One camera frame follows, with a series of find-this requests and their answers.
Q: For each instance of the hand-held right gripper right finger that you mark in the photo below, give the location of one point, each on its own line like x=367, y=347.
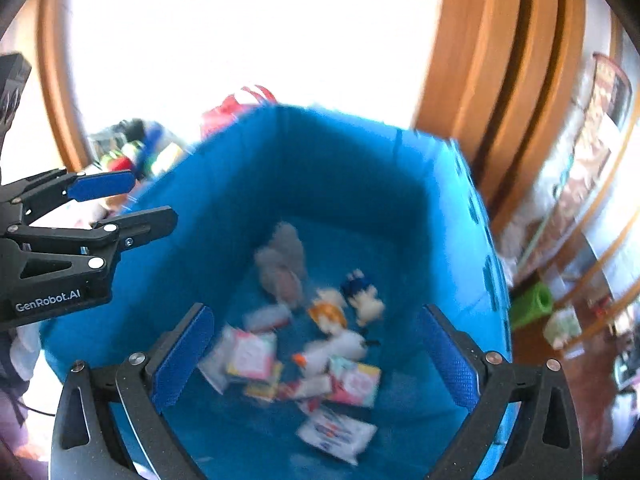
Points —
x=450, y=355

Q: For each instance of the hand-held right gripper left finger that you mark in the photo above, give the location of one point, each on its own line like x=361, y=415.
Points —
x=180, y=355

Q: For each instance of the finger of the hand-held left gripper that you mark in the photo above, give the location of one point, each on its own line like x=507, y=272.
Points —
x=100, y=185
x=140, y=225

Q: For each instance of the pink yellow packet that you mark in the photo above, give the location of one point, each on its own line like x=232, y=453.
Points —
x=250, y=355

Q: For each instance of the white small packet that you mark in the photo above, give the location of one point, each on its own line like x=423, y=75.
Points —
x=267, y=317

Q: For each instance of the mint green pink packet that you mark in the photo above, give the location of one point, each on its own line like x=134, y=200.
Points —
x=355, y=382

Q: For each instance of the blue white small doll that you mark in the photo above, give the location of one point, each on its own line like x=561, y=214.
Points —
x=362, y=295

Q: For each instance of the white duck plush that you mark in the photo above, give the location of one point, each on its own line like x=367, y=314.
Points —
x=335, y=350

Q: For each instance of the orange white small doll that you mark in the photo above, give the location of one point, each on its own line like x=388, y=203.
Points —
x=327, y=312

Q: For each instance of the grey plush toy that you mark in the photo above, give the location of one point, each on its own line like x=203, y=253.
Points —
x=282, y=265

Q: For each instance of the white printed wipe packet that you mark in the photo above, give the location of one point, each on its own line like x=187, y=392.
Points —
x=335, y=432

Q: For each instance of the blue plastic crate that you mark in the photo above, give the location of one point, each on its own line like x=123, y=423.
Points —
x=350, y=185

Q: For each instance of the black gift bag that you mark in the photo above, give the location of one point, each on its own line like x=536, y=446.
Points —
x=130, y=132

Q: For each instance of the green foam roll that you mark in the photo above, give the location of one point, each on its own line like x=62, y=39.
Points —
x=530, y=305

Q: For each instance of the white green box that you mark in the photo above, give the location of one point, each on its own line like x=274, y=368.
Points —
x=562, y=327

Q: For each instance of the red toy suitcase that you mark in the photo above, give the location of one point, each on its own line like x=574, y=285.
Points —
x=230, y=110

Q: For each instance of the curved wooden wall frame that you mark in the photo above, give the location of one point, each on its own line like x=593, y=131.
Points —
x=500, y=85
x=60, y=85

